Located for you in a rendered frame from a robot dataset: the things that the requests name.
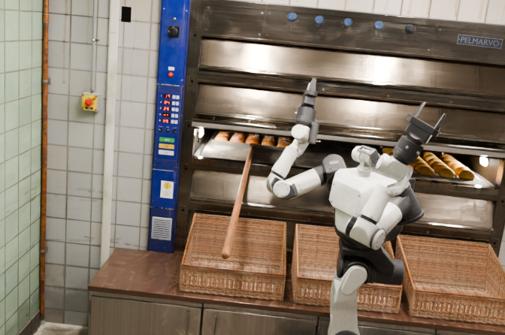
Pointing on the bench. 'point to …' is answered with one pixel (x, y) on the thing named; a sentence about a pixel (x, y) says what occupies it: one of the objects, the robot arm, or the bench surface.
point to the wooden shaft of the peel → (237, 208)
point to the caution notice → (167, 189)
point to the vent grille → (161, 228)
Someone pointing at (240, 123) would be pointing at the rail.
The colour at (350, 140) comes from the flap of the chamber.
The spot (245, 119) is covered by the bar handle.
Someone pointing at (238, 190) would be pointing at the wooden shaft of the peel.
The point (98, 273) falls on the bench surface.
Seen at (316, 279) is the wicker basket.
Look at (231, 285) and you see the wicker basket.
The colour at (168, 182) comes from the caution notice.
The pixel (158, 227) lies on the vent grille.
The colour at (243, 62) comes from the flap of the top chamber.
